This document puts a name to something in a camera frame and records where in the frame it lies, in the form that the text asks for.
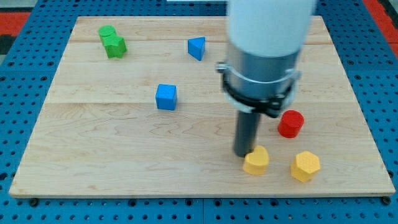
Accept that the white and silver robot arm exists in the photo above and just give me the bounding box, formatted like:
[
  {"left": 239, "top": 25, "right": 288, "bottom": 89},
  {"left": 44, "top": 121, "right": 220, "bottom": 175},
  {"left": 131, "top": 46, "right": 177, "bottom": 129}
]
[{"left": 217, "top": 0, "right": 317, "bottom": 118}]

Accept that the blue cube block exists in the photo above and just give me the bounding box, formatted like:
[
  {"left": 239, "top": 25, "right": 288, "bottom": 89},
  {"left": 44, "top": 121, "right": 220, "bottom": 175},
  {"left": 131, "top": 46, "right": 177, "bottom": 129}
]
[{"left": 155, "top": 83, "right": 177, "bottom": 111}]

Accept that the green star block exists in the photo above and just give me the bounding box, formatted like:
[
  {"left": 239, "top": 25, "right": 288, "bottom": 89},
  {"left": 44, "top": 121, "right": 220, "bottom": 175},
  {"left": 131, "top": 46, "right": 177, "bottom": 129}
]
[{"left": 103, "top": 35, "right": 127, "bottom": 58}]

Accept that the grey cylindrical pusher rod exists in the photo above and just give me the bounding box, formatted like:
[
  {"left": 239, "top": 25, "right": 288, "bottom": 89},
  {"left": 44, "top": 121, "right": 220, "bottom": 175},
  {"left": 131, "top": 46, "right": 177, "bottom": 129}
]
[{"left": 233, "top": 111, "right": 261, "bottom": 157}]

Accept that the light wooden board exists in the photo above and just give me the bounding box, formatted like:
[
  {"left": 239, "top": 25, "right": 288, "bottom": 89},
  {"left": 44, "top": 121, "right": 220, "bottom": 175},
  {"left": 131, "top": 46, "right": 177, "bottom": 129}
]
[{"left": 9, "top": 16, "right": 396, "bottom": 198}]

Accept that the blue triangular prism block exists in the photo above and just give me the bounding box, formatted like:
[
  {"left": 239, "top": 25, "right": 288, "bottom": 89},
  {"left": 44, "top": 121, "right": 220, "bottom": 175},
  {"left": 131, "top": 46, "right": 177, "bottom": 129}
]
[{"left": 187, "top": 37, "right": 206, "bottom": 61}]

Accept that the yellow heart block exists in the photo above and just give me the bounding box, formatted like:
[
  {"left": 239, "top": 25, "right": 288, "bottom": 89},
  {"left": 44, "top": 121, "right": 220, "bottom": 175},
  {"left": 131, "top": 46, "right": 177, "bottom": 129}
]
[{"left": 243, "top": 146, "right": 269, "bottom": 175}]

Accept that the red cylinder block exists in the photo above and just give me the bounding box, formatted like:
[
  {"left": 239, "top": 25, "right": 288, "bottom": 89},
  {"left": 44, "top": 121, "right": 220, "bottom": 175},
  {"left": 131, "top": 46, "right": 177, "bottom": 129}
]
[{"left": 277, "top": 110, "right": 305, "bottom": 138}]

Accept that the yellow hexagon block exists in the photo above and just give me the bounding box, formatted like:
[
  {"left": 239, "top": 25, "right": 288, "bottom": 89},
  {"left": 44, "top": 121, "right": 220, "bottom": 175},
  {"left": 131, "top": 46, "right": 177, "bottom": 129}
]
[{"left": 290, "top": 151, "right": 320, "bottom": 183}]

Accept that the green cylinder block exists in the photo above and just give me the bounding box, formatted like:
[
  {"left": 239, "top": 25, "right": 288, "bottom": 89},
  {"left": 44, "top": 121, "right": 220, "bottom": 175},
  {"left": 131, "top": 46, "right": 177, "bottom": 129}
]
[{"left": 98, "top": 25, "right": 116, "bottom": 44}]

